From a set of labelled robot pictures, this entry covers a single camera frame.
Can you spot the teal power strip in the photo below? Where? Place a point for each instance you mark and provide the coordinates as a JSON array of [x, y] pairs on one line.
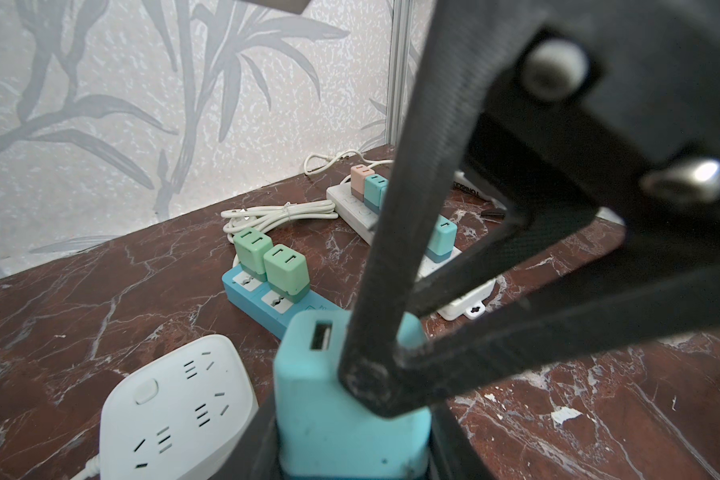
[[265, 306]]

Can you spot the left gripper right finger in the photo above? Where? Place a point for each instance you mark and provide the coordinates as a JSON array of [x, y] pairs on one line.
[[452, 456]]

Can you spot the teal plug adapter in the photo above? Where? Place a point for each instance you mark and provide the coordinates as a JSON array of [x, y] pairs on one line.
[[374, 191], [442, 240], [324, 432]]

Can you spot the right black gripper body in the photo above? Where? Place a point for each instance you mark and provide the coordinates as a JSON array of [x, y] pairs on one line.
[[565, 107]]

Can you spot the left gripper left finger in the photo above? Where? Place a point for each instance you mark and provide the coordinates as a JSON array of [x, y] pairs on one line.
[[256, 455]]

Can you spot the white square power socket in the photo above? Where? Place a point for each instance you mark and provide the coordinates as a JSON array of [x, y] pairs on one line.
[[180, 416]]

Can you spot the pink plug adapter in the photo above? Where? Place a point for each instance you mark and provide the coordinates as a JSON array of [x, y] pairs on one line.
[[358, 175]]

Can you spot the green plug adapter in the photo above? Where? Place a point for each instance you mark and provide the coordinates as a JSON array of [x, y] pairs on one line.
[[287, 272], [251, 245]]

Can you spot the long white multicolour power strip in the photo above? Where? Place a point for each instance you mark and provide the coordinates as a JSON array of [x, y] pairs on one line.
[[398, 241]]

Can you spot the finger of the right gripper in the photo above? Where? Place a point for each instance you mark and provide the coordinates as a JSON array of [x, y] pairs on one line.
[[432, 198], [576, 327]]

